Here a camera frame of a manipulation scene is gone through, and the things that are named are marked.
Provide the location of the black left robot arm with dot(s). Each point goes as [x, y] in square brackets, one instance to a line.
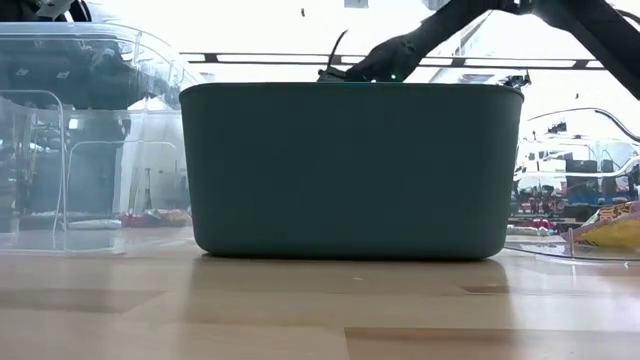
[15, 12]

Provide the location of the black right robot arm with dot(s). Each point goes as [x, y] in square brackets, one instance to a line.
[590, 30]

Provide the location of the yellow candy bag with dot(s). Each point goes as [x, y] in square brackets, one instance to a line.
[615, 232]

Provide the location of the teal plastic bin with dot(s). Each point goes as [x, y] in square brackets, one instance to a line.
[350, 175]

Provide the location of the clear plastic container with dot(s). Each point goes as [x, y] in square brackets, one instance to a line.
[30, 150]
[570, 245]

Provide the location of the red Skittles bag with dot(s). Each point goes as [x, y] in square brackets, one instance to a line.
[145, 219]

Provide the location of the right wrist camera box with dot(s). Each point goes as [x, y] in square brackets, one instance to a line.
[330, 76]

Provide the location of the black frame rail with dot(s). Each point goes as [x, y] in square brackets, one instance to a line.
[210, 58]

